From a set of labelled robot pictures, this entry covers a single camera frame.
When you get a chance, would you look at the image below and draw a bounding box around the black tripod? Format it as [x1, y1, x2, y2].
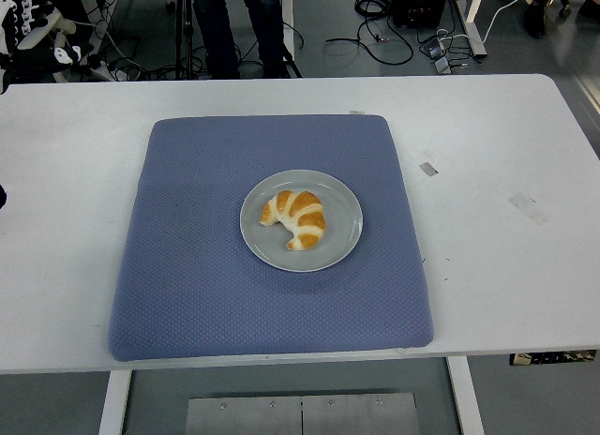
[172, 0, 197, 81]

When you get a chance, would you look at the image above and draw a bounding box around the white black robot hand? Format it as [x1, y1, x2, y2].
[0, 0, 96, 83]

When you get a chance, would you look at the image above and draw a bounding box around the pale grey round plate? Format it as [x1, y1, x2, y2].
[239, 168, 365, 274]

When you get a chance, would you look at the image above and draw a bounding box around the golden croissant bread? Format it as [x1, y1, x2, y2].
[260, 189, 327, 252]

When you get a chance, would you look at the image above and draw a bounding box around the person's foot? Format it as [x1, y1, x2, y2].
[521, 0, 548, 38]

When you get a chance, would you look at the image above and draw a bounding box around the white office chair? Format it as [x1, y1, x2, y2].
[17, 7, 77, 83]

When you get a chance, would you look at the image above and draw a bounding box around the black equipment box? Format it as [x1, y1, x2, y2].
[390, 0, 450, 29]

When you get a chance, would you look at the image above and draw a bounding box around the black coiled cable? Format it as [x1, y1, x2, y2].
[324, 0, 415, 65]

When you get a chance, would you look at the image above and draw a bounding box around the blue textured mat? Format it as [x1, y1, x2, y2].
[106, 114, 434, 364]

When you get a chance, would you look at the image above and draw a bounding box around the white desk frame leg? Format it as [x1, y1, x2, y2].
[448, 0, 489, 59]

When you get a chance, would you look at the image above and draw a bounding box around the black power adapter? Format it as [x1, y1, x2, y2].
[421, 37, 447, 59]

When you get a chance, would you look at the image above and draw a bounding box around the large clear tape piece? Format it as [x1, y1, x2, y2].
[507, 191, 551, 226]

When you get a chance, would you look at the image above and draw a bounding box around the white table leg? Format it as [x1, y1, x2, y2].
[444, 355, 486, 435]
[97, 369, 133, 435]

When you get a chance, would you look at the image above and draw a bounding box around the grey metal plate with screws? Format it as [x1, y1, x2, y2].
[185, 392, 419, 435]

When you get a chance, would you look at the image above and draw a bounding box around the person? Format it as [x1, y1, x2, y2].
[189, 0, 288, 78]

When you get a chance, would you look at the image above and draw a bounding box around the white cable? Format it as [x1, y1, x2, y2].
[435, 0, 536, 40]

